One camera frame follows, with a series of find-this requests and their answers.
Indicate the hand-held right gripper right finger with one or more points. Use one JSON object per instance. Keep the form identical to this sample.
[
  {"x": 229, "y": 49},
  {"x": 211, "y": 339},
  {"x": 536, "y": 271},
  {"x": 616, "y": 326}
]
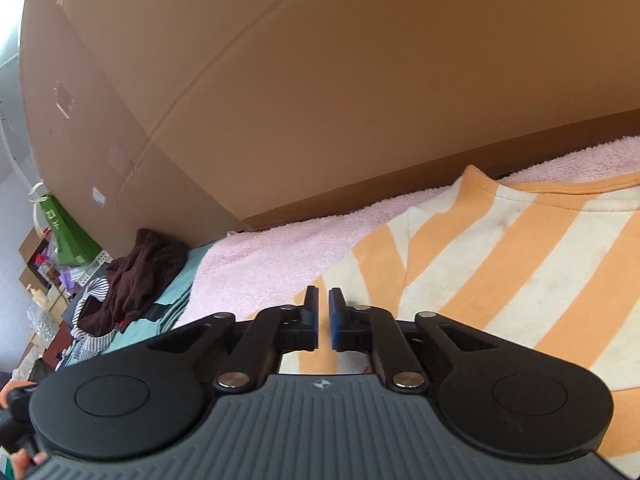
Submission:
[{"x": 335, "y": 320}]

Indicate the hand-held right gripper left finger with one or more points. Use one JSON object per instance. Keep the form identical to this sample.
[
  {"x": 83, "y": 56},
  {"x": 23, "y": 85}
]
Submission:
[{"x": 312, "y": 317}]

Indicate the orange white striped shirt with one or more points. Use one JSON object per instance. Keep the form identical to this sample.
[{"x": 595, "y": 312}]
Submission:
[{"x": 500, "y": 270}]

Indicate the person's left hand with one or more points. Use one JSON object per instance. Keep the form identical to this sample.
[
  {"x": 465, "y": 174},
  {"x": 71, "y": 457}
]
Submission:
[{"x": 27, "y": 462}]

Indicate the pink terry towel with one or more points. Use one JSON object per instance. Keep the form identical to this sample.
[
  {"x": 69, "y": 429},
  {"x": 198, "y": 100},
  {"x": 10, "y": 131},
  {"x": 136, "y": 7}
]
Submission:
[{"x": 280, "y": 260}]

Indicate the pile of assorted clutter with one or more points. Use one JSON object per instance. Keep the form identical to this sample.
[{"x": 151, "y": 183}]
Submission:
[{"x": 45, "y": 290}]

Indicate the teal cloth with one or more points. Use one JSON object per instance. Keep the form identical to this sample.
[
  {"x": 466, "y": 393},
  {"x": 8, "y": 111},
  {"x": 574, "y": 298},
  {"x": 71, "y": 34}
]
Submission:
[{"x": 182, "y": 280}]

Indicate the black white striped garment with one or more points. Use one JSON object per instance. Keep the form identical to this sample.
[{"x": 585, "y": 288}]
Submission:
[{"x": 95, "y": 295}]

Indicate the dark brown garment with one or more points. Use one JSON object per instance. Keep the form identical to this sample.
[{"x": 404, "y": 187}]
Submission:
[{"x": 140, "y": 275}]

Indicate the green paper bag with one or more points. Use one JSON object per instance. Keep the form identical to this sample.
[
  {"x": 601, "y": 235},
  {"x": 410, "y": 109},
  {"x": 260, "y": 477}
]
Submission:
[{"x": 70, "y": 240}]

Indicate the small white sticker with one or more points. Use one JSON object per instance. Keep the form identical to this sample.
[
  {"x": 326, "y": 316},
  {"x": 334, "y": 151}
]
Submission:
[{"x": 100, "y": 196}]

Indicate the large labelled cardboard box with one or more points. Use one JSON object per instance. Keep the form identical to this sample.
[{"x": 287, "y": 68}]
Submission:
[{"x": 375, "y": 85}]

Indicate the cardboard box with small sticker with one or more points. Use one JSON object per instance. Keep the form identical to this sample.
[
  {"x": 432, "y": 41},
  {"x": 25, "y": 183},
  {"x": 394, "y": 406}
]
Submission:
[{"x": 90, "y": 110}]

